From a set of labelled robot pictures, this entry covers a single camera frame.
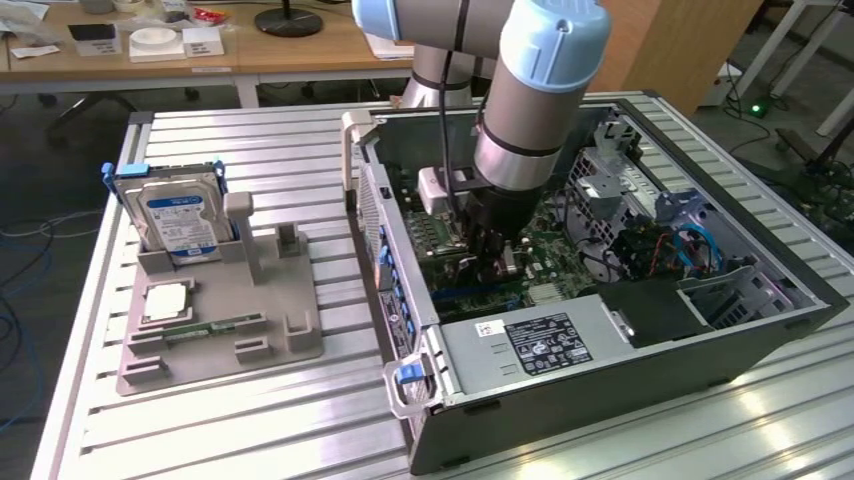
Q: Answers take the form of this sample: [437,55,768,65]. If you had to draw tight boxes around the wooden cabinet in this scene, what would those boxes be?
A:
[585,0,765,114]

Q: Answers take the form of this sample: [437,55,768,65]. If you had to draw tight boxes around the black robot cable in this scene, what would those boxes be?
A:
[436,49,468,236]

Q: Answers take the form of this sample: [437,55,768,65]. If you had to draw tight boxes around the grey parts rack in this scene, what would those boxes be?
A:
[115,192,328,399]

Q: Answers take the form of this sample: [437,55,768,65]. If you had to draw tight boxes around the low-profile graphics card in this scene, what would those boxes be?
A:
[436,252,481,287]

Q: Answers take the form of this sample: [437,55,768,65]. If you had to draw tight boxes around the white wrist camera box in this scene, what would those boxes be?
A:
[416,167,478,217]

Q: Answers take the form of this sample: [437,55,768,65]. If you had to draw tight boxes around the green motherboard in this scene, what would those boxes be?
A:
[398,182,601,321]

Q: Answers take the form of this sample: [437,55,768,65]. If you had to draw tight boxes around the white box black top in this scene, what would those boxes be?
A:
[65,23,125,58]

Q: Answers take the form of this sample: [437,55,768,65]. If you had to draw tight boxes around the silver CPU chip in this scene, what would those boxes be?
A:
[142,284,193,322]

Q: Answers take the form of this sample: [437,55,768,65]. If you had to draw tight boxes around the blue wire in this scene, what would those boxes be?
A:
[672,224,725,279]

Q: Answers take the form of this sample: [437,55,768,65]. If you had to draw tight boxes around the plain white box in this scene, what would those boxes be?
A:
[179,27,225,59]

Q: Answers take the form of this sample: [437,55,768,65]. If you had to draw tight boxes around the blue expansion slot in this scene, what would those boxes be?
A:
[429,283,485,301]

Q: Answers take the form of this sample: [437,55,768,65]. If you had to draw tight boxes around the black round lamp base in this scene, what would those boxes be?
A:
[252,0,325,39]

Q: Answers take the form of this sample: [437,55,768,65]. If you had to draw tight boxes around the white box with bowl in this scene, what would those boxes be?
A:
[127,27,187,64]

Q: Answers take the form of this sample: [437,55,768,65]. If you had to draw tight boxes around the metal disk bay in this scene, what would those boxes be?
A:
[565,147,668,236]

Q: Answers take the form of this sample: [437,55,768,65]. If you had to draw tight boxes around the white table frame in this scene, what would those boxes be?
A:
[729,0,854,136]

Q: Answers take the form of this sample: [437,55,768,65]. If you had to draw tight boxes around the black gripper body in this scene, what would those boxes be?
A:
[464,185,534,241]

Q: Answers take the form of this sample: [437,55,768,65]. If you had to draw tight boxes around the wooden desk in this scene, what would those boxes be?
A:
[0,0,601,96]

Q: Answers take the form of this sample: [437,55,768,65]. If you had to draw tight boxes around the black chair base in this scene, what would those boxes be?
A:
[38,89,138,147]

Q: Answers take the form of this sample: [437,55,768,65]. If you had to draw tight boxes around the hard disk blue carrier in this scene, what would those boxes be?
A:
[98,159,232,266]

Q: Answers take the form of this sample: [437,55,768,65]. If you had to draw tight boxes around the open black PC case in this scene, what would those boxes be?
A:
[338,97,852,476]

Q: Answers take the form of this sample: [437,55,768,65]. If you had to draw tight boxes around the grey power supply unit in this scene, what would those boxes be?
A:
[436,294,635,396]

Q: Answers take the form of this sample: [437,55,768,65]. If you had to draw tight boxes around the green RAM stick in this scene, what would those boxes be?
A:
[158,314,260,342]

